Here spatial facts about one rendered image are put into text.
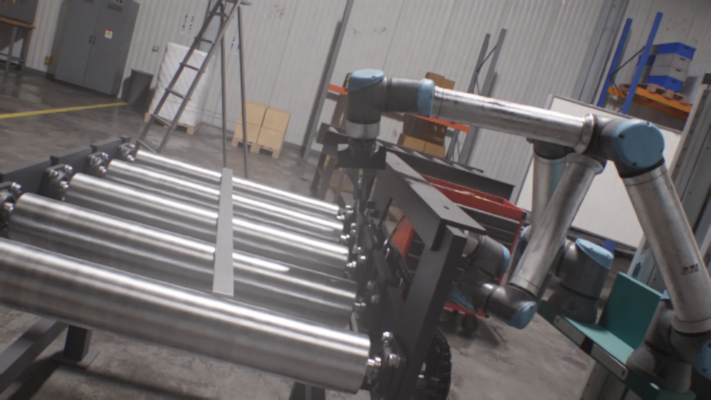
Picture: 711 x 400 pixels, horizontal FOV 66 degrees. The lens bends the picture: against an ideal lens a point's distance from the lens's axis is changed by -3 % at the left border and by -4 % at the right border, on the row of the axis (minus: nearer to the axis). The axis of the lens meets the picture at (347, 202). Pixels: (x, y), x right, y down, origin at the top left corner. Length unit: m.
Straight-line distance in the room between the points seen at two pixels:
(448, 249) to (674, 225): 0.78
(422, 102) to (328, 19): 10.24
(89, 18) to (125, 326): 10.90
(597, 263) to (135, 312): 1.66
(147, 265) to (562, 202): 1.14
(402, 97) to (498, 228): 2.53
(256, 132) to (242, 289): 8.30
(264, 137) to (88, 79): 3.88
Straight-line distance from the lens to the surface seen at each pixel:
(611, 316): 2.29
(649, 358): 1.92
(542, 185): 1.99
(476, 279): 1.69
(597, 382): 2.37
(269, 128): 9.52
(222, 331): 1.01
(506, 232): 3.90
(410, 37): 11.76
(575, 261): 2.23
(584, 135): 1.64
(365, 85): 1.41
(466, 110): 1.57
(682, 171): 2.26
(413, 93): 1.42
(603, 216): 6.15
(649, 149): 1.54
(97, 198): 1.63
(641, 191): 1.57
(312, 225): 1.86
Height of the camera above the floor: 1.32
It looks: 10 degrees down
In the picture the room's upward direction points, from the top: 17 degrees clockwise
